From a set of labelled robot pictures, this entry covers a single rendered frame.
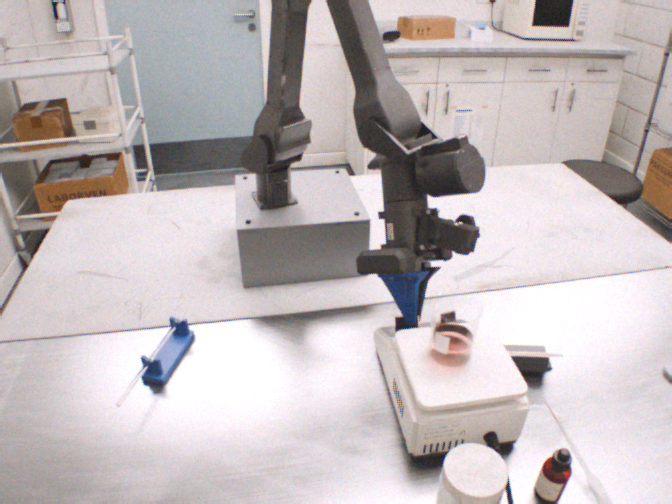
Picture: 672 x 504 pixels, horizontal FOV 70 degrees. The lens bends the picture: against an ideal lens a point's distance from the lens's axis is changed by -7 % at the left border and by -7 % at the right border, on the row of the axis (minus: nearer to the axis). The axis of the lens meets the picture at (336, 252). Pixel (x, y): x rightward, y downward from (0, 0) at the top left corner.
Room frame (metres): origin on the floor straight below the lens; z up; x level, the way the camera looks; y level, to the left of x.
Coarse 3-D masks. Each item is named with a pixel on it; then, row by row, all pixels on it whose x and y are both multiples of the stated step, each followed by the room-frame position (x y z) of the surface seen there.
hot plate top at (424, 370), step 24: (408, 336) 0.45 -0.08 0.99; (480, 336) 0.45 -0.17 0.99; (408, 360) 0.41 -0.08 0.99; (480, 360) 0.41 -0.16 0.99; (504, 360) 0.41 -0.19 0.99; (432, 384) 0.38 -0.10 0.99; (456, 384) 0.38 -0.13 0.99; (480, 384) 0.37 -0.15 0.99; (504, 384) 0.37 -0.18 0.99; (432, 408) 0.35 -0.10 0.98
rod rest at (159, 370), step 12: (180, 324) 0.54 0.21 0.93; (180, 336) 0.54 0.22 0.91; (192, 336) 0.54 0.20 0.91; (168, 348) 0.51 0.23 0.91; (180, 348) 0.51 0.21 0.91; (144, 360) 0.47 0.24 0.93; (156, 360) 0.46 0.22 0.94; (168, 360) 0.49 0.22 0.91; (144, 372) 0.47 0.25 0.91; (156, 372) 0.46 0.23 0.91; (168, 372) 0.47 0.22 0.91
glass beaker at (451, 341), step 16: (464, 288) 0.45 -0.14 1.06; (432, 304) 0.42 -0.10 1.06; (448, 304) 0.44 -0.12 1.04; (464, 304) 0.44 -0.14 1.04; (480, 304) 0.42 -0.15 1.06; (432, 320) 0.42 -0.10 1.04; (448, 320) 0.40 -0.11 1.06; (464, 320) 0.44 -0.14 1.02; (432, 336) 0.41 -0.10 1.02; (448, 336) 0.40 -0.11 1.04; (464, 336) 0.39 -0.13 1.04; (432, 352) 0.41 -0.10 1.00; (448, 352) 0.40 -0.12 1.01; (464, 352) 0.40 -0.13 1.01; (448, 368) 0.39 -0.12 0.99
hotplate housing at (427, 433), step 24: (384, 336) 0.50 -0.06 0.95; (384, 360) 0.47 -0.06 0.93; (408, 384) 0.39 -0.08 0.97; (408, 408) 0.36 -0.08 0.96; (456, 408) 0.36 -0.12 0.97; (480, 408) 0.36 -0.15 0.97; (504, 408) 0.36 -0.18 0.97; (528, 408) 0.36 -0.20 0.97; (408, 432) 0.36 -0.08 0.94; (432, 432) 0.34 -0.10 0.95; (456, 432) 0.35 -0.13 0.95; (480, 432) 0.35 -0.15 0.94; (504, 432) 0.36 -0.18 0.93
